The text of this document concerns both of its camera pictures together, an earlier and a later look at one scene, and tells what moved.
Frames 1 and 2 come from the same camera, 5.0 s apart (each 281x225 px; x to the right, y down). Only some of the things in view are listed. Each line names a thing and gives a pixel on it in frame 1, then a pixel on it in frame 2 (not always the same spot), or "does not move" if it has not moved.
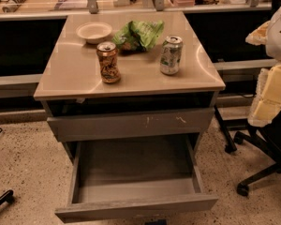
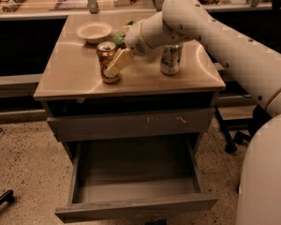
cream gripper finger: [258, 37] to [122, 45]
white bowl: [94, 32] does not move
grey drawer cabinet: [133, 92] does not move
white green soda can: [171, 54] does not move
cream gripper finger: [273, 93] to [121, 58]
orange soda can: [110, 72] does not move
